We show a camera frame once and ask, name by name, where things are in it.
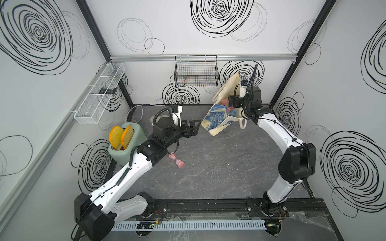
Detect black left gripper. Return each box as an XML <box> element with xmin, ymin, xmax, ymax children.
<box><xmin>163</xmin><ymin>119</ymin><xmax>200</xmax><ymax>150</ymax></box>

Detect canvas bag with starry print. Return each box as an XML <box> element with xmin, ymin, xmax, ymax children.
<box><xmin>201</xmin><ymin>72</ymin><xmax>247</xmax><ymax>137</ymax></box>

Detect pink hourglass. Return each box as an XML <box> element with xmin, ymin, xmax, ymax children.
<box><xmin>169</xmin><ymin>154</ymin><xmax>185</xmax><ymax>168</ymax></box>

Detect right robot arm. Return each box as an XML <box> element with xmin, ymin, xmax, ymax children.
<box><xmin>229</xmin><ymin>84</ymin><xmax>316</xmax><ymax>216</ymax></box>

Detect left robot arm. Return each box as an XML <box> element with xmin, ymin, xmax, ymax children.
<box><xmin>74</xmin><ymin>117</ymin><xmax>201</xmax><ymax>241</ymax></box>

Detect yellow toast slice right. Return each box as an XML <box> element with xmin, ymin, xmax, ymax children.
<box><xmin>121</xmin><ymin>126</ymin><xmax>134</xmax><ymax>150</ymax></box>

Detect yellow toast slice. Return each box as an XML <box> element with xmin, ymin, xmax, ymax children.
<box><xmin>109</xmin><ymin>126</ymin><xmax>124</xmax><ymax>150</ymax></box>
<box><xmin>121</xmin><ymin>126</ymin><xmax>134</xmax><ymax>150</ymax></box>

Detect mint green toaster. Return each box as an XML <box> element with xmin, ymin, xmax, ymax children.
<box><xmin>108</xmin><ymin>123</ymin><xmax>147</xmax><ymax>166</ymax></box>

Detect yellow toast slice left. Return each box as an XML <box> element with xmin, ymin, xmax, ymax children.
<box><xmin>109</xmin><ymin>126</ymin><xmax>124</xmax><ymax>150</ymax></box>

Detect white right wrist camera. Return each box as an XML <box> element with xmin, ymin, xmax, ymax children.
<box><xmin>239</xmin><ymin>80</ymin><xmax>249</xmax><ymax>98</ymax></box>

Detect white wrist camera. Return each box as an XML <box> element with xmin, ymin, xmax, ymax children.
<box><xmin>239</xmin><ymin>80</ymin><xmax>249</xmax><ymax>98</ymax></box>
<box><xmin>170</xmin><ymin>105</ymin><xmax>183</xmax><ymax>126</ymax></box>

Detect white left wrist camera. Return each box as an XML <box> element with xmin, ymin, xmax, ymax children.
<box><xmin>170</xmin><ymin>105</ymin><xmax>183</xmax><ymax>126</ymax></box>

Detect black wire basket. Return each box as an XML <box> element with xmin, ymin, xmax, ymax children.
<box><xmin>173</xmin><ymin>55</ymin><xmax>220</xmax><ymax>87</ymax></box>

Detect white power cable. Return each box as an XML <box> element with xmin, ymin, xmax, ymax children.
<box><xmin>125</xmin><ymin>104</ymin><xmax>144</xmax><ymax>124</ymax></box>

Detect white wire shelf basket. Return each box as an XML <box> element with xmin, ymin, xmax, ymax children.
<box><xmin>74</xmin><ymin>62</ymin><xmax>125</xmax><ymax>124</ymax></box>

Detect white slotted cable duct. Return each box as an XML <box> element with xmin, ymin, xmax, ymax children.
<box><xmin>112</xmin><ymin>220</ymin><xmax>266</xmax><ymax>232</ymax></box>

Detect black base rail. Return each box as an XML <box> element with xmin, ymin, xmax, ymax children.
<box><xmin>140</xmin><ymin>198</ymin><xmax>327</xmax><ymax>218</ymax></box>

